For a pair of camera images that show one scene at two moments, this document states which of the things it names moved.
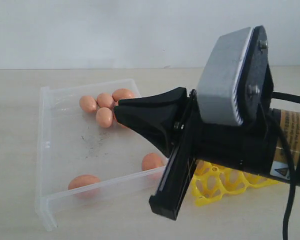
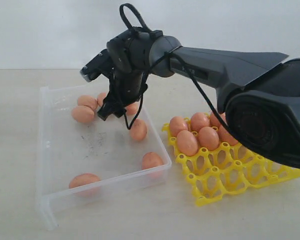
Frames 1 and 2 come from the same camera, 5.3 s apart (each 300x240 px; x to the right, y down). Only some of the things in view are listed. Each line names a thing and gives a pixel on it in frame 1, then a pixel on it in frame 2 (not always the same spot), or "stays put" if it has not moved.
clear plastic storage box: (77, 159) stays put
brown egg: (104, 117) to (82, 114)
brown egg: (82, 180) stays put
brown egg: (121, 126) to (138, 130)
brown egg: (88, 103) stays put
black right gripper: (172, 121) to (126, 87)
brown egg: (105, 100) stays put
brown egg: (151, 160) stays put
